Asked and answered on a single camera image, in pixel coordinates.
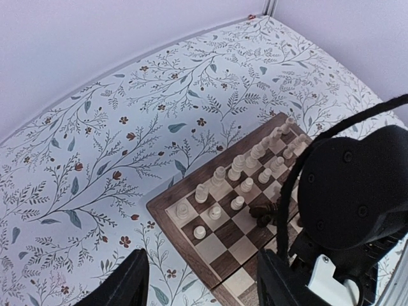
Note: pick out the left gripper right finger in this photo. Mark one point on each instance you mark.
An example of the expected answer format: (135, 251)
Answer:
(278, 285)

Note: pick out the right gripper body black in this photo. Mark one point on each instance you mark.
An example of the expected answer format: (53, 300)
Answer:
(352, 200)

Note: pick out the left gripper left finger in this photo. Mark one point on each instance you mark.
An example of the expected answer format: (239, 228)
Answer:
(128, 284)

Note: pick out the wooden chess board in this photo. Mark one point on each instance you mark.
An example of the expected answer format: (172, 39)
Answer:
(230, 275)

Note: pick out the pile of dark pieces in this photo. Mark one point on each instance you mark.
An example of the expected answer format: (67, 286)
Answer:
(265, 213)

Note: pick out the row of white pieces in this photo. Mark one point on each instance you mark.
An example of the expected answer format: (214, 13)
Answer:
(223, 220)

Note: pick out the floral patterned table mat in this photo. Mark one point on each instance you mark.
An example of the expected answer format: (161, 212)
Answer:
(76, 180)

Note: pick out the right aluminium frame post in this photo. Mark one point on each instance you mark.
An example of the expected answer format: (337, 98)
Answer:
(269, 7)

